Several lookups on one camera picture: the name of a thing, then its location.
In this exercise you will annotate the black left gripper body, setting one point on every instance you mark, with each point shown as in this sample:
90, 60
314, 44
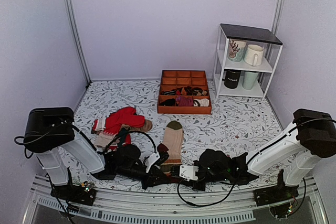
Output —
122, 171

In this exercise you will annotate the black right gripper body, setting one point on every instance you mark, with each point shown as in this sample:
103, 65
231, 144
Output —
221, 177

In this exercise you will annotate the striped beige knitted sock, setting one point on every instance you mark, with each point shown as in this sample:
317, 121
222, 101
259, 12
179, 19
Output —
172, 139

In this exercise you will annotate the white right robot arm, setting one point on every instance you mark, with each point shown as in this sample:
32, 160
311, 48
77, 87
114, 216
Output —
310, 137

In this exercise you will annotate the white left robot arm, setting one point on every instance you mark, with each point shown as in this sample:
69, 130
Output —
50, 130

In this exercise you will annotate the white brown socks in box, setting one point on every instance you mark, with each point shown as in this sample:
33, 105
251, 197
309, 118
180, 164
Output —
201, 102

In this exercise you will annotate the black striped socks in box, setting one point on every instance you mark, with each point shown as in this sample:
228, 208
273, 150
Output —
167, 98

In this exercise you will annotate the purple socks in box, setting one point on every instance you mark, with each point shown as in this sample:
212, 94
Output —
184, 101

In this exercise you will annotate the dark brown socks in box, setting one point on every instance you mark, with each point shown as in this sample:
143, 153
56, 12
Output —
188, 90

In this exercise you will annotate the red sock pile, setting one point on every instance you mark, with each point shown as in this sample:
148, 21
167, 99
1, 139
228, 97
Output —
106, 128

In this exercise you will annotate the brown sock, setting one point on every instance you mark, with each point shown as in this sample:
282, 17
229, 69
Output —
145, 128

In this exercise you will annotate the floral patterned table cloth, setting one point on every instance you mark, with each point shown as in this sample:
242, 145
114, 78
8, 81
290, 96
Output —
236, 125

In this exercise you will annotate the orange wooden divider box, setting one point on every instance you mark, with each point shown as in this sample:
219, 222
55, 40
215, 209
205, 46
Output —
173, 79

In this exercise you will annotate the black tumbler cup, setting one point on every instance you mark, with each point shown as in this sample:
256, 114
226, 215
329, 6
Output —
232, 78

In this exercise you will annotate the pale green tumbler cup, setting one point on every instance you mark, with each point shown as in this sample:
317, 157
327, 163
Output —
250, 77

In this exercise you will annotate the white shelf black top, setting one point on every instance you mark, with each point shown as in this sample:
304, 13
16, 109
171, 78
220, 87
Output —
251, 35

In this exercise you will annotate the white ceramic mug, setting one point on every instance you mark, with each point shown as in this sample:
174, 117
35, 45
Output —
254, 55

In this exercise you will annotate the floral patterned mug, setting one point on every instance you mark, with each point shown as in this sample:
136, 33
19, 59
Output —
236, 50

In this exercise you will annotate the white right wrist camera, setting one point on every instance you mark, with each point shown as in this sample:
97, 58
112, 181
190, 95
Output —
189, 172

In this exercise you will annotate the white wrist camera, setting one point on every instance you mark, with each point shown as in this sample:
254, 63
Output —
156, 158
189, 172

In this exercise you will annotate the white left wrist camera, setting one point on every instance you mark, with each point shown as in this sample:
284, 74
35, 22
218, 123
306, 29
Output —
156, 158

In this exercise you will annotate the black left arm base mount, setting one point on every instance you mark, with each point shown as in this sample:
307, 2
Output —
83, 194

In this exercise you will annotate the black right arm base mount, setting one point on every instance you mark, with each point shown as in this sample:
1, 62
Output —
277, 193

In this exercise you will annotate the right aluminium corner post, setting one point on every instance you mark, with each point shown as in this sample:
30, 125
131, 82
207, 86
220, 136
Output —
277, 16

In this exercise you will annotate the aluminium corner post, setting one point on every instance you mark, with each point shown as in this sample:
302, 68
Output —
277, 16
76, 38

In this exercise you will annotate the left aluminium corner post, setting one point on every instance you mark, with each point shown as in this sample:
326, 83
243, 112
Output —
76, 38

